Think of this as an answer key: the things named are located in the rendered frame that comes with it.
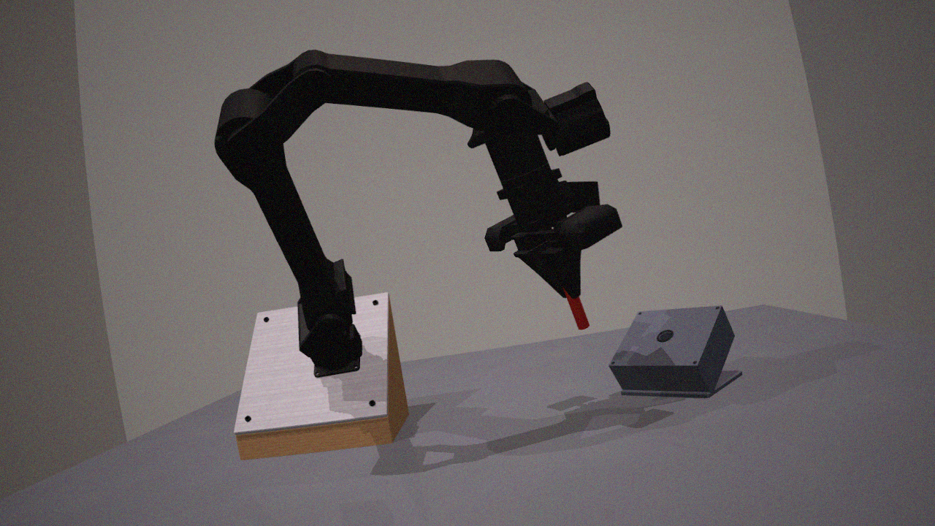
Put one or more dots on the grey sloped panel with hole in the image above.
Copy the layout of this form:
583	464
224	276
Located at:
675	353

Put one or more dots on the red peg with white band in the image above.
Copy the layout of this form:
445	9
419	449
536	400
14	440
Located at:
578	311

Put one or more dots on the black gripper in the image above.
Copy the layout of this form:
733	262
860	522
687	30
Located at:
555	254

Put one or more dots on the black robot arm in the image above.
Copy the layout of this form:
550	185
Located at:
486	95

